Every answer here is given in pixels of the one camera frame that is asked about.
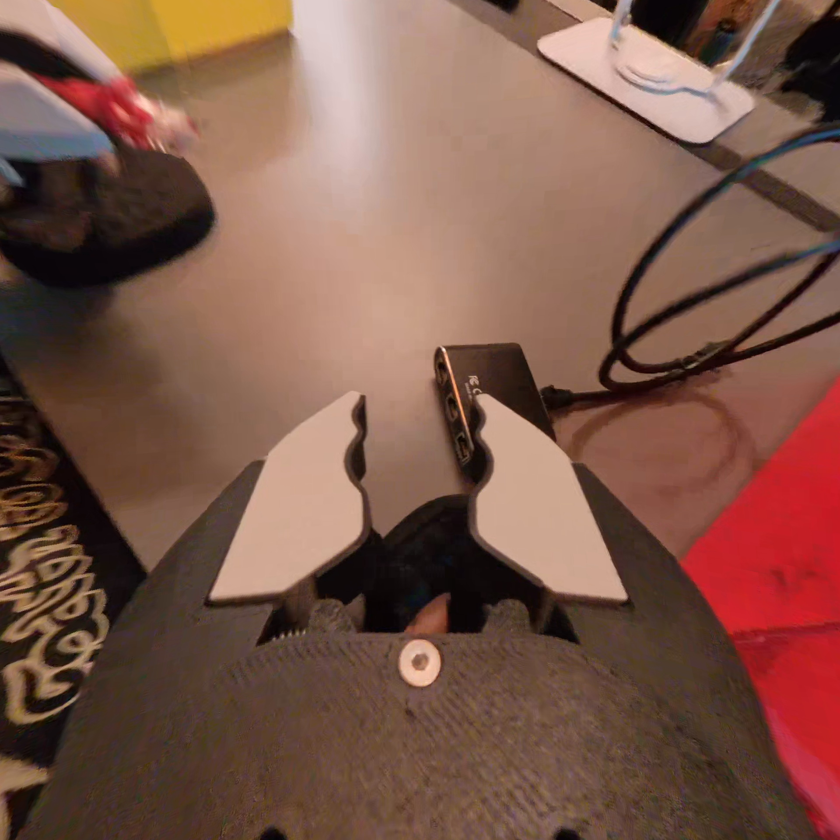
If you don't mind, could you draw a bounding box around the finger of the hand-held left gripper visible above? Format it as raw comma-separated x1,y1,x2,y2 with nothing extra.
0,62,118,161
0,0,127,83

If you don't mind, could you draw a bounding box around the red ethernet cable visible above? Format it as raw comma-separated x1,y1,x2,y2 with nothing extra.
36,73,201,153

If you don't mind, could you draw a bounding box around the red plastic bin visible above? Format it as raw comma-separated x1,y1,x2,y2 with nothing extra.
679,381,840,840

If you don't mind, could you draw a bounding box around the yellow plastic bin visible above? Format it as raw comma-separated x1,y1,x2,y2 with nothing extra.
51,0,293,74

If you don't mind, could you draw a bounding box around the black cable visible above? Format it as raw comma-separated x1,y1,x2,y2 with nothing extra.
541,125,840,411

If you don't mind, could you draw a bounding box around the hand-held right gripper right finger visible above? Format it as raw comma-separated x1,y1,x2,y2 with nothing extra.
467,392,630,624

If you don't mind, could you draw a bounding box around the white monitor stand base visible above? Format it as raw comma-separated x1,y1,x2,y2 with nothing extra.
537,0,785,145

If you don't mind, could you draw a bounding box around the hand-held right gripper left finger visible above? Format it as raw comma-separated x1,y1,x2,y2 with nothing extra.
207,391,375,624

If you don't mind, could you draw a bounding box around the black adapter hub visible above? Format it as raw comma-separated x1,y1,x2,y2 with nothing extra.
433,341,557,468

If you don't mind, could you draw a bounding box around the black mesh wrist rest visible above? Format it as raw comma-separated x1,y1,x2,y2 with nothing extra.
0,147,217,290

